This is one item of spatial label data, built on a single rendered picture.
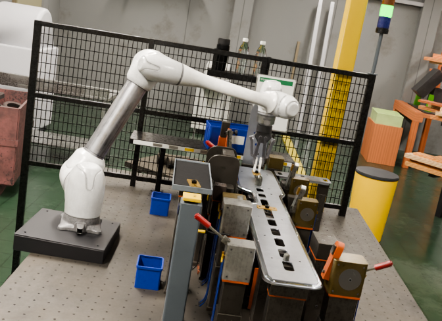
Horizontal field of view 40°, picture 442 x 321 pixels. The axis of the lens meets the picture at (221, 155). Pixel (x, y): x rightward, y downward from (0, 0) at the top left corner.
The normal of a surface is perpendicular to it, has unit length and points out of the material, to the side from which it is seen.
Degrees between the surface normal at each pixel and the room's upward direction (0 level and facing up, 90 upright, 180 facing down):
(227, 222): 90
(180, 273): 90
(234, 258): 90
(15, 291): 0
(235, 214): 90
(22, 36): 79
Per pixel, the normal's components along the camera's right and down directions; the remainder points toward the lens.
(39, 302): 0.16, -0.96
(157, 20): -0.03, 0.22
